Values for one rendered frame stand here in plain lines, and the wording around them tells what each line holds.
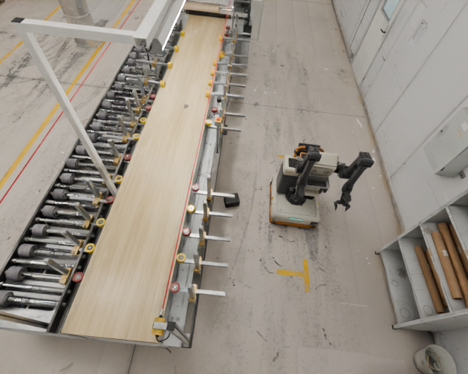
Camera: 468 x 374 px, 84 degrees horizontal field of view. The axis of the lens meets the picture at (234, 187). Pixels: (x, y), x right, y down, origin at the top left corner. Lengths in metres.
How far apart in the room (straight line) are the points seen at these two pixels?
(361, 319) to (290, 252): 1.04
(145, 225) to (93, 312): 0.79
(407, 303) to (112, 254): 3.17
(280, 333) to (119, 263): 1.84
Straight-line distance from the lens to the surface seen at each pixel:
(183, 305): 2.60
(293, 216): 3.43
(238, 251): 3.40
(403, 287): 3.82
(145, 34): 1.64
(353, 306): 3.60
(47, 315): 2.82
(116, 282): 2.47
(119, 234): 2.62
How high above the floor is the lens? 3.17
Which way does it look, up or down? 56 degrees down
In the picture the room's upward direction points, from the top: 7 degrees clockwise
